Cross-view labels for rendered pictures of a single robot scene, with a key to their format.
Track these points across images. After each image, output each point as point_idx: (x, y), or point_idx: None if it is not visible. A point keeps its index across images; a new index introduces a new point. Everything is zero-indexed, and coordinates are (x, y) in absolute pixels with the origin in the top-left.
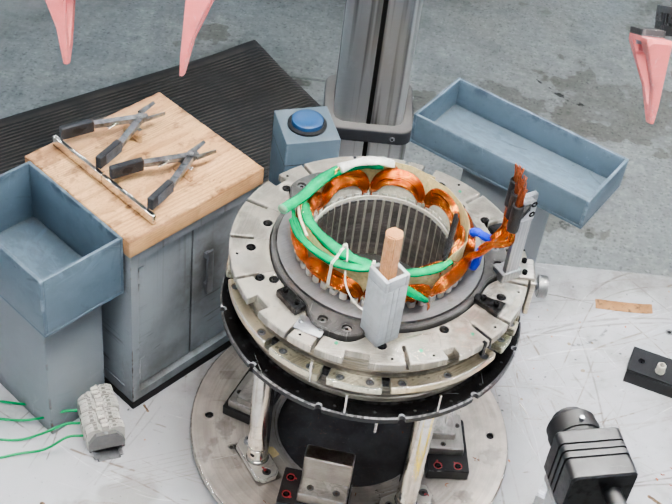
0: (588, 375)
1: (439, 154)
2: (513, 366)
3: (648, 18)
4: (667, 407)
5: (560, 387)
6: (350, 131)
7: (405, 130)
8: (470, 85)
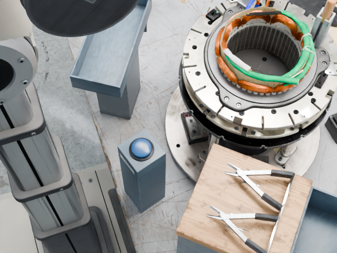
0: (150, 44)
1: (127, 80)
2: (161, 75)
3: None
4: (153, 13)
5: (164, 53)
6: (69, 167)
7: (56, 137)
8: (74, 69)
